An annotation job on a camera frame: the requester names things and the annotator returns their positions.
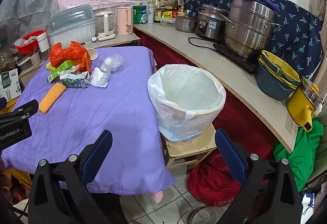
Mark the pink paper cup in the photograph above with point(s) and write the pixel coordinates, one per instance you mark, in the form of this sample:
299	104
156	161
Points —
94	54

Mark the yellow-green snack packet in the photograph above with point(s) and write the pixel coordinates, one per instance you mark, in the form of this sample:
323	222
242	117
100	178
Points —
60	68

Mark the blue patterned cloth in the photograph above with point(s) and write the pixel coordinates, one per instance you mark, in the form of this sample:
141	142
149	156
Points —
293	35

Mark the white lidded cup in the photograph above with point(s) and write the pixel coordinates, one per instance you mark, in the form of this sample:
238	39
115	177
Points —
42	42

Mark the dark sauce bottle white label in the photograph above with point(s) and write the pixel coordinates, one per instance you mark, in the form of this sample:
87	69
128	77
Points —
157	16

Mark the orange plastic bag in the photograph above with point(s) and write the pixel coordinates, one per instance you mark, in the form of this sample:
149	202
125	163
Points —
74	54

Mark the black induction cooker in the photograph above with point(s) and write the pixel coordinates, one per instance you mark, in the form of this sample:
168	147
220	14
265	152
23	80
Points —
235	59

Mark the steel rice cooker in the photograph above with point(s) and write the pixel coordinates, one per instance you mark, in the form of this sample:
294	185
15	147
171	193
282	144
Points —
209	25

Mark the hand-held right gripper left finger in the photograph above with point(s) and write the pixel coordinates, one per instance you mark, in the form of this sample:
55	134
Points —
98	152

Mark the dark red curtain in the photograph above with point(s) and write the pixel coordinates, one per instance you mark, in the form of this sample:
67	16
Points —
166	53

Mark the yellow electric pot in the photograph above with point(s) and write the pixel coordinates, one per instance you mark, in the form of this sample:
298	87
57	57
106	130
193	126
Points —
299	106

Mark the white tissue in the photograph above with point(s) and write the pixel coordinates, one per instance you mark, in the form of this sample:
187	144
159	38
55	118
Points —
99	77

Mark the clear plastic bag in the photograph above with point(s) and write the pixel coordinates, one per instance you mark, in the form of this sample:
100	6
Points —
111	63

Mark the yellow strainer bowls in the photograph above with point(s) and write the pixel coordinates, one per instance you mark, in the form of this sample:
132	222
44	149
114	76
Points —
283	65

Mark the clear food container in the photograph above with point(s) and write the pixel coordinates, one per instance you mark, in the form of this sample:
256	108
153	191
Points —
168	22

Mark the grey cooking pot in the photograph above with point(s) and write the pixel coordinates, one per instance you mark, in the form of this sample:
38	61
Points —
28	62

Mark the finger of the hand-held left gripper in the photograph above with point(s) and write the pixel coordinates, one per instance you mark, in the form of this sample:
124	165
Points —
2	104
26	107

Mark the red plastic basin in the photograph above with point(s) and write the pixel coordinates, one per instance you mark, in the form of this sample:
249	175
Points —
29	34

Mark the beige side cabinet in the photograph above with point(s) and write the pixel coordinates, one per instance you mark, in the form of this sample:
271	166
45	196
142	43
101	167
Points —
115	41

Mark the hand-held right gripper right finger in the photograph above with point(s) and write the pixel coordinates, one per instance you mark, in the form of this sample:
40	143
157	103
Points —
230	155

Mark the steel bowl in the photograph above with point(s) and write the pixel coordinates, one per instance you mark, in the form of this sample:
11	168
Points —
185	25

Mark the blue white bag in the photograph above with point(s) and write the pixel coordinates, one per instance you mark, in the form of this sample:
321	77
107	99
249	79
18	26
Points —
307	207

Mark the yellow seasoning packet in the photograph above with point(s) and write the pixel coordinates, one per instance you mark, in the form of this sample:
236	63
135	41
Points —
167	14

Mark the white green printed box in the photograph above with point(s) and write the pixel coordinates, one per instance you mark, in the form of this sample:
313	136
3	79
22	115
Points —
10	83

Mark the white dish box grey lid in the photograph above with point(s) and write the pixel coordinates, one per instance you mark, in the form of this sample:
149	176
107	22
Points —
71	25

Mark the brown sauce bottle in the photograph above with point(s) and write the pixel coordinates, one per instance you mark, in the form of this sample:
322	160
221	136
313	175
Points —
181	11

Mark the pink electric kettle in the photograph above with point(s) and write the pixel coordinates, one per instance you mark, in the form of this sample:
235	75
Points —
124	21

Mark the dark sauce bottle red label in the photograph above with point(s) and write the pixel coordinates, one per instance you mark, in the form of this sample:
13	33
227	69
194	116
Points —
175	9

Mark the bin with white plastic liner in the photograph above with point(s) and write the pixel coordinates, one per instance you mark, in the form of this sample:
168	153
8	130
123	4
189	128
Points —
189	91

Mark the orange foam net sleeve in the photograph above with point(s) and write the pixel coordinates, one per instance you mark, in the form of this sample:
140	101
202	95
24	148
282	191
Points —
52	97

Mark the green plastic bag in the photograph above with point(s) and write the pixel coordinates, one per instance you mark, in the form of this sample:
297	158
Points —
304	152

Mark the large steel steamer pot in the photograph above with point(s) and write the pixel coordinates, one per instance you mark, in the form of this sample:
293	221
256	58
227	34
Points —
250	27

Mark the white power plug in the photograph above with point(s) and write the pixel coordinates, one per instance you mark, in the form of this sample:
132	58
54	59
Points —
94	39

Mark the green white milk carton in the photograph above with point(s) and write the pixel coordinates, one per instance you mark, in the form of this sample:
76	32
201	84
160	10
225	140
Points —
76	81

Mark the grey striped cloth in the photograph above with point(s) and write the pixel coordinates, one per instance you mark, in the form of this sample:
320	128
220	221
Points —
28	4

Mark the green tin can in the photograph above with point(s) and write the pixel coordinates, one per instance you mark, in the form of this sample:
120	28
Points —
140	16

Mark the small wooden stool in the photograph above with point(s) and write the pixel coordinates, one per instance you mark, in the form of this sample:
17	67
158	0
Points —
189	148

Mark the red cloth bag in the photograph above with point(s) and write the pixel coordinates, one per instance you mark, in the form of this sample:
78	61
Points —
212	183

